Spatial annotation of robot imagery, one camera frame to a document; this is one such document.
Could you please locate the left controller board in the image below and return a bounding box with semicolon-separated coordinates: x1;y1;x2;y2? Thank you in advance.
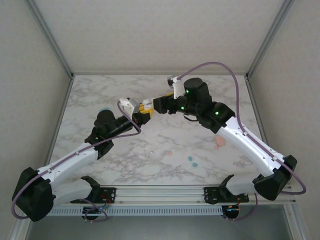
82;206;105;215

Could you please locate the controller board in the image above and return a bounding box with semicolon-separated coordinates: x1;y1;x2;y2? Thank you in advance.
223;204;241;213
82;206;105;215

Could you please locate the right controller board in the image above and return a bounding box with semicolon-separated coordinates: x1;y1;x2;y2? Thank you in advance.
223;204;241;213

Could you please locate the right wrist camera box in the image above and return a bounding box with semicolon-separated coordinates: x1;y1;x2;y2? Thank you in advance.
166;75;186;100

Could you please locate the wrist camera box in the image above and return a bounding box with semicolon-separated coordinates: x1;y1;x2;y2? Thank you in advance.
117;97;141;116
166;75;186;100

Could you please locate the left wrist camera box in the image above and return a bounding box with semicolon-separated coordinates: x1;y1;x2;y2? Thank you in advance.
117;97;141;116

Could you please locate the long aluminium table edge rail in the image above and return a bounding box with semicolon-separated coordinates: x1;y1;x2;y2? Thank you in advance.
71;71;249;77

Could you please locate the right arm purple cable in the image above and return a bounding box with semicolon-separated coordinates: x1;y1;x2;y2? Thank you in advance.
178;61;307;222

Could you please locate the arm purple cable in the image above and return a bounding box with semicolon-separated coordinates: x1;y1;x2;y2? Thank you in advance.
178;61;307;222
11;103;142;223

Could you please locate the aluminium mounting rail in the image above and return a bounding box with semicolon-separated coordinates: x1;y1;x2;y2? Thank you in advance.
49;184;296;207

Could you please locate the aluminium frame post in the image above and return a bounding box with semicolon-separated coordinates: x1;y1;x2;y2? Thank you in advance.
23;0;75;79
245;0;296;79

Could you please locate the white slotted cable duct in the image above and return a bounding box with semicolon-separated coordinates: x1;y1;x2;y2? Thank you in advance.
46;206;224;216

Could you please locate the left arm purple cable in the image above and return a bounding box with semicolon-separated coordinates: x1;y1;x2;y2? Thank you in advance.
11;103;142;223

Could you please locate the aluminium lower frame bar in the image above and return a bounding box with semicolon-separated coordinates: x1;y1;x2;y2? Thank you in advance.
7;217;35;240
283;203;305;240

